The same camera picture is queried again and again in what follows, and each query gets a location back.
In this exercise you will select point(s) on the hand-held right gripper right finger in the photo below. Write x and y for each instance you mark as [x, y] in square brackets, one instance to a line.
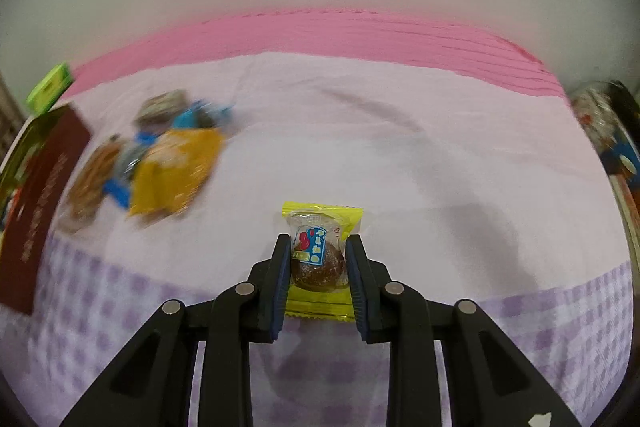
[357, 287]

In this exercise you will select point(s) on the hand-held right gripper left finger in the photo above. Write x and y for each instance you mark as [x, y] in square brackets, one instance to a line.
[282, 287]

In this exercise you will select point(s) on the yellow candy packet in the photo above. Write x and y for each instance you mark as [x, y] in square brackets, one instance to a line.
[320, 257]

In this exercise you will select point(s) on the yellow snack packet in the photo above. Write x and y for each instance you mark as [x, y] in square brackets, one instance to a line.
[170, 172]

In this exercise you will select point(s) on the clear candy with blue ends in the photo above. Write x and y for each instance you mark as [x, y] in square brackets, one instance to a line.
[127, 157]

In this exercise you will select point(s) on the brown nut candy bar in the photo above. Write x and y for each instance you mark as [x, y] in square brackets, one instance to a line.
[160, 109]

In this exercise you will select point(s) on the twisted fried dough packet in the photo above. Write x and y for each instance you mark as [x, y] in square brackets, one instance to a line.
[92, 182]

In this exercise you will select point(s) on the maroon tin box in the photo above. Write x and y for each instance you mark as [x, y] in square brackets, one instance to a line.
[40, 207]

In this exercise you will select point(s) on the brown box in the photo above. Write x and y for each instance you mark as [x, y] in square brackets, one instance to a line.
[627, 202]

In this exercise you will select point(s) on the floral bag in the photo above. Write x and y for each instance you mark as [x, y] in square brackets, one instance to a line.
[592, 117]

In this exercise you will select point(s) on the blue printed box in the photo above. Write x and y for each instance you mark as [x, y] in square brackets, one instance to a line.
[622, 157]

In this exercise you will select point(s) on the green tissue pack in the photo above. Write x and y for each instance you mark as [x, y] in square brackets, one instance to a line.
[47, 89]

